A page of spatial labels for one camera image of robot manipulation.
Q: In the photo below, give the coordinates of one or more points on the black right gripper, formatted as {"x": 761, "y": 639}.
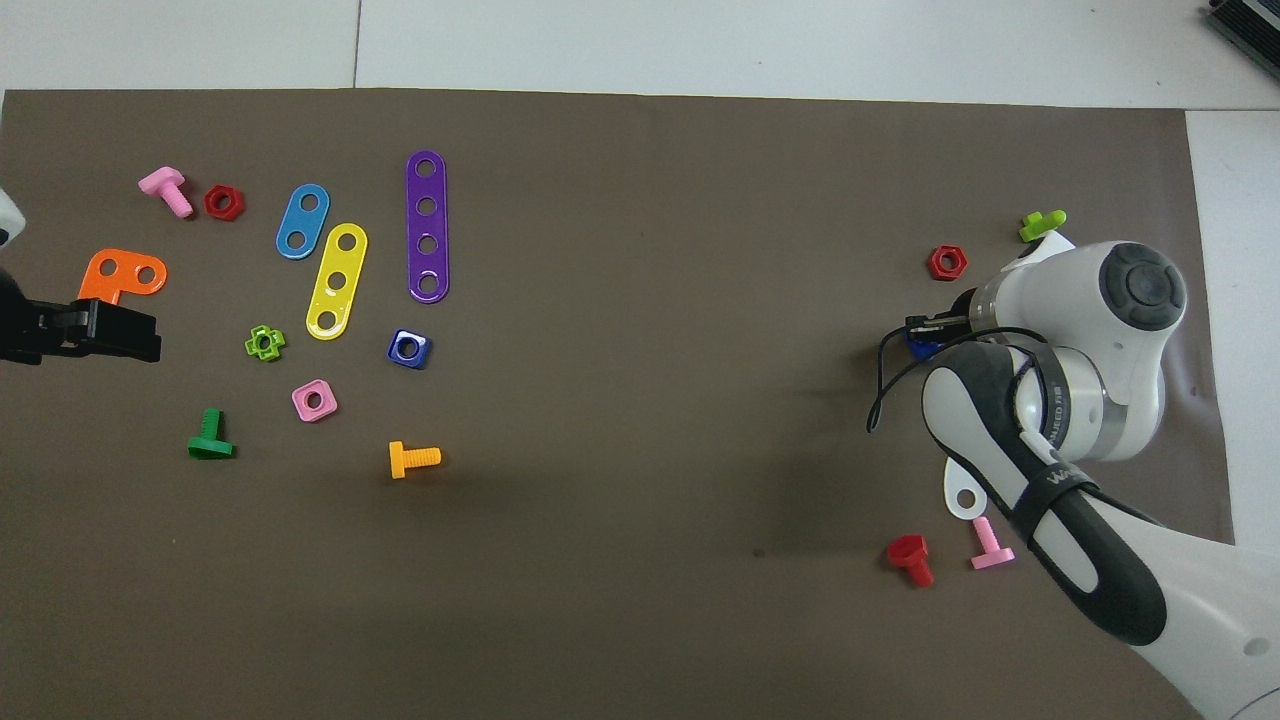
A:
{"x": 965, "y": 308}

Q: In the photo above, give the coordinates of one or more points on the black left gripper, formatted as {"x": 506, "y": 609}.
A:
{"x": 40, "y": 330}

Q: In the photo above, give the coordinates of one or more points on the blue plastic bolt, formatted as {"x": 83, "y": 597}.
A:
{"x": 920, "y": 348}

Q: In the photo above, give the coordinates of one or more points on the blue square nut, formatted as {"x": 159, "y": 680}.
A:
{"x": 395, "y": 350}

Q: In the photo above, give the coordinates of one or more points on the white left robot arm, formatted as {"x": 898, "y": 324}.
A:
{"x": 8, "y": 220}

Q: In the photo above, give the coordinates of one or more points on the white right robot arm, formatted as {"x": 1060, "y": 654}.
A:
{"x": 1090, "y": 330}

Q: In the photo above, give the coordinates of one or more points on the red hex nut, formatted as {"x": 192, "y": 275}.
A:
{"x": 934, "y": 263}
{"x": 210, "y": 203}

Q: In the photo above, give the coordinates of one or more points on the orange angled plate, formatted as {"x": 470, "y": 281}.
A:
{"x": 127, "y": 270}

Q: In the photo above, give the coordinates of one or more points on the dark green plastic bolt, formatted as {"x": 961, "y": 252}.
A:
{"x": 210, "y": 425}

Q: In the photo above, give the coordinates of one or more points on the lime cross-shaped nut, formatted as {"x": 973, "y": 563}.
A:
{"x": 252, "y": 345}

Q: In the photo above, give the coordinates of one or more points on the lime green plastic bolt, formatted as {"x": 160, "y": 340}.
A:
{"x": 1038, "y": 228}

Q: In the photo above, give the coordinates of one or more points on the pink plastic bolt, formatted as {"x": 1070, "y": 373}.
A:
{"x": 163, "y": 183}
{"x": 985, "y": 535}

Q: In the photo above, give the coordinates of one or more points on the white curved five-hole plate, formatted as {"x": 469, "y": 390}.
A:
{"x": 965, "y": 482}

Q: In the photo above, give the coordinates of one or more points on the pink square nut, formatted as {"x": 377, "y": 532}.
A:
{"x": 301, "y": 405}

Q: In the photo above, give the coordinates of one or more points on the blue two-hole strip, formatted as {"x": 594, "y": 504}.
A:
{"x": 302, "y": 222}

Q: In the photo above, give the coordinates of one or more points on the red plastic bolt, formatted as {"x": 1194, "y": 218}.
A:
{"x": 907, "y": 550}

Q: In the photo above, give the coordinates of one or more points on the yellow three-hole strip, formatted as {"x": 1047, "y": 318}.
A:
{"x": 342, "y": 262}

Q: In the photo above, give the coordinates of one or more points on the orange plastic bolt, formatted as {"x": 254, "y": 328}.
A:
{"x": 398, "y": 460}

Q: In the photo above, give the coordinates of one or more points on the purple four-hole strip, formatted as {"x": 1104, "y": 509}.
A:
{"x": 427, "y": 225}

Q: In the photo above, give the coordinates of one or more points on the brown table mat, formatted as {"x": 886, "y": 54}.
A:
{"x": 640, "y": 600}

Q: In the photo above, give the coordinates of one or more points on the dark finned metal device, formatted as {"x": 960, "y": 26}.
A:
{"x": 1250, "y": 20}

